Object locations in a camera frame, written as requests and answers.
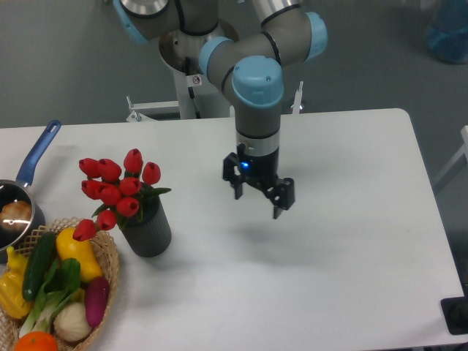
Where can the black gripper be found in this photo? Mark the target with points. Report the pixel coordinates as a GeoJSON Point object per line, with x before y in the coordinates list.
{"type": "Point", "coordinates": [262, 171]}

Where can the red tulip bouquet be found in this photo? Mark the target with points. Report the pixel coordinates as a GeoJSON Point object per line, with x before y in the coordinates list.
{"type": "Point", "coordinates": [127, 192]}

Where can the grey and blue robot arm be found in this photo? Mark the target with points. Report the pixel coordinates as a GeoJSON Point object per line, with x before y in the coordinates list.
{"type": "Point", "coordinates": [258, 131]}

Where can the dark grey ribbed vase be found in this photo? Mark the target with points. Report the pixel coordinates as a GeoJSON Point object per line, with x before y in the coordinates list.
{"type": "Point", "coordinates": [152, 235]}

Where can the purple eggplant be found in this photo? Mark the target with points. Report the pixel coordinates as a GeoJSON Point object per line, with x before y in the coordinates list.
{"type": "Point", "coordinates": [96, 297]}

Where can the yellow squash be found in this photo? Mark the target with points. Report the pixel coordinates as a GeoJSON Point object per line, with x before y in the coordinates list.
{"type": "Point", "coordinates": [82, 251]}

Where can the green bok choy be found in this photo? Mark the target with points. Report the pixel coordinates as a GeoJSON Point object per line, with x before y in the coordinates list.
{"type": "Point", "coordinates": [61, 282]}

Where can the green cucumber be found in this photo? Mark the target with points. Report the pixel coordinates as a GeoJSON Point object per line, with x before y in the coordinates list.
{"type": "Point", "coordinates": [37, 265]}

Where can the white garlic bulb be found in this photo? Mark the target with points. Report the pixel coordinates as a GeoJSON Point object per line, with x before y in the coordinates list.
{"type": "Point", "coordinates": [71, 324]}

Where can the black device at table edge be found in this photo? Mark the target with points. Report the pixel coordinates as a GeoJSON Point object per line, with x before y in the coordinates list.
{"type": "Point", "coordinates": [455, 314]}

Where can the blue translucent container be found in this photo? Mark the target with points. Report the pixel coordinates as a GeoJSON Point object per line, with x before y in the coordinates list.
{"type": "Point", "coordinates": [446, 34]}

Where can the bread roll in pan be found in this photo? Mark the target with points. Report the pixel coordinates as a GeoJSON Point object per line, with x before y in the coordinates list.
{"type": "Point", "coordinates": [16, 216]}

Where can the yellow bell pepper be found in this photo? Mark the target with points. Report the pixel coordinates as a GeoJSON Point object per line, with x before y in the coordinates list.
{"type": "Point", "coordinates": [12, 300]}

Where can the orange fruit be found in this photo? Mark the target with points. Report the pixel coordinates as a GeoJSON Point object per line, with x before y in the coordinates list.
{"type": "Point", "coordinates": [36, 341]}

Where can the white frame at right edge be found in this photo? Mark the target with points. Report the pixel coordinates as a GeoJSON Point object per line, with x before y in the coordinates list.
{"type": "Point", "coordinates": [453, 166]}

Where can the blue handled saucepan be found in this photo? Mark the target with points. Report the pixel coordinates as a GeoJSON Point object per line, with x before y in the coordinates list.
{"type": "Point", "coordinates": [18, 189]}

